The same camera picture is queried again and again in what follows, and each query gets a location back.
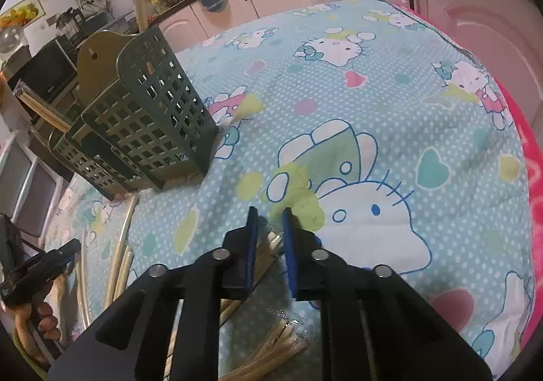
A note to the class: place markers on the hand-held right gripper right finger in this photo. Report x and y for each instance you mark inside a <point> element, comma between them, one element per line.
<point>290,258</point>

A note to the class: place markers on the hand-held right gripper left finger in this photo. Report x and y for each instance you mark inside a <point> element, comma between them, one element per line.
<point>252,249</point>

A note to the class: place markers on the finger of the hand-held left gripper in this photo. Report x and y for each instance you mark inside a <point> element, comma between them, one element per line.
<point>63,251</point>

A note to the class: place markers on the pile of wooden chopsticks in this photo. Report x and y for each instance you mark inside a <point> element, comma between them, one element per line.
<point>121,266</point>

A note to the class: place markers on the person's left hand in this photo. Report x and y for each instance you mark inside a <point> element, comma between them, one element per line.
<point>44,319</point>

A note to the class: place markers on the clear plastic wrapper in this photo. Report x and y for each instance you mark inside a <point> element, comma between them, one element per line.
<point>297,323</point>

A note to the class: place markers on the cartoon cat printed blanket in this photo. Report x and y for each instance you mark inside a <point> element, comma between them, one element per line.
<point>360,130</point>

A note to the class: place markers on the black microwave oven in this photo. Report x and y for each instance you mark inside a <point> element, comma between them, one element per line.
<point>44,71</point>

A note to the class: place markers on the blender jug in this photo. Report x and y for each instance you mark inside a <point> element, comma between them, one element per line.
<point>72,24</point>

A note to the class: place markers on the blue hanging bag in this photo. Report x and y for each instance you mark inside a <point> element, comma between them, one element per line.
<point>214,1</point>

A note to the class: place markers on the fruit wall picture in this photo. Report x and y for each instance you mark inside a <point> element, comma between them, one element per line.
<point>21,11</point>

